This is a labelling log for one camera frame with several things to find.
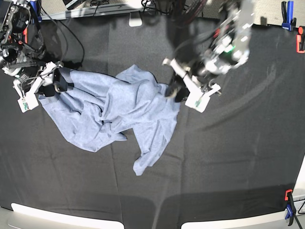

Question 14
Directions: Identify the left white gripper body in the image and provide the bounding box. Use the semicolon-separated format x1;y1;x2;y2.
162;58;221;113

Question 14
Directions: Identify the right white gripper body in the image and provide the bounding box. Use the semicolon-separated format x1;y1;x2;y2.
13;62;62;113

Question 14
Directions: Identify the blue grey t-shirt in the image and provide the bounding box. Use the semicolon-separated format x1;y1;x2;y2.
39;65;180;176

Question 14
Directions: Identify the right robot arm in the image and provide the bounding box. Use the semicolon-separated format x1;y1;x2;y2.
0;0;68;113

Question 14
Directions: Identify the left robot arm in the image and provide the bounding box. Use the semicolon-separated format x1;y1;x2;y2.
163;0;254;113

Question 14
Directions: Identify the red clamp left edge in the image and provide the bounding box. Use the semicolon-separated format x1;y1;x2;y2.
22;28;28;43

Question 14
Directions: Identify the red clamp edge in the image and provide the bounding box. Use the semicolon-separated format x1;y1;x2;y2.
22;28;28;43
296;26;305;53

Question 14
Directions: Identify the black table cloth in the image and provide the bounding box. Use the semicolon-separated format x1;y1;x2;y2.
0;26;305;229

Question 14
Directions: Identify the blue clamp top right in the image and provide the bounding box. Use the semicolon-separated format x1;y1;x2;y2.
281;0;296;31

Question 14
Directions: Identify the blue clamp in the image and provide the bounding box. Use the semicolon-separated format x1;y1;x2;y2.
285;189;296;226
281;0;296;31

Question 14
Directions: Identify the red clamp right edge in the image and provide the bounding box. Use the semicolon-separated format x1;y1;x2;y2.
296;26;305;53

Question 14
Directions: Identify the blue clamp bottom right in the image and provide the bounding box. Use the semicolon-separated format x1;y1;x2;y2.
285;189;296;226

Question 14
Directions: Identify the red black cable bundle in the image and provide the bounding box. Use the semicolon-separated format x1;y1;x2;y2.
171;0;208;24

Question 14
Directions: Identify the white bracket top centre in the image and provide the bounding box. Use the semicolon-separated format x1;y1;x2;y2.
129;11;142;27

